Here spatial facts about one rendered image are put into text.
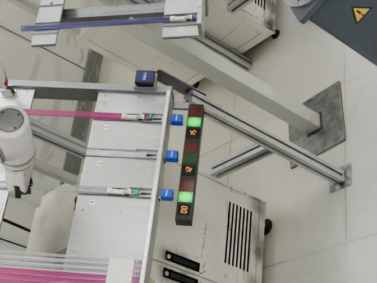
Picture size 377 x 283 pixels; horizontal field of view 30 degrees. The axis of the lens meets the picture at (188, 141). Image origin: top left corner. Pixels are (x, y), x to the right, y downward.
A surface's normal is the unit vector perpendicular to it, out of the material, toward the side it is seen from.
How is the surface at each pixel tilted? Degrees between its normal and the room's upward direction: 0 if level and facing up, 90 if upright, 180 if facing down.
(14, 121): 59
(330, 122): 0
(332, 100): 0
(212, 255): 90
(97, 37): 90
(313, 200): 0
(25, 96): 47
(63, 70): 90
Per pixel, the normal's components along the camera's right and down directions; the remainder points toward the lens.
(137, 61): -0.11, 0.86
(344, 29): 0.18, 0.63
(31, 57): 0.62, -0.34
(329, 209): -0.78, -0.38
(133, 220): -0.07, -0.51
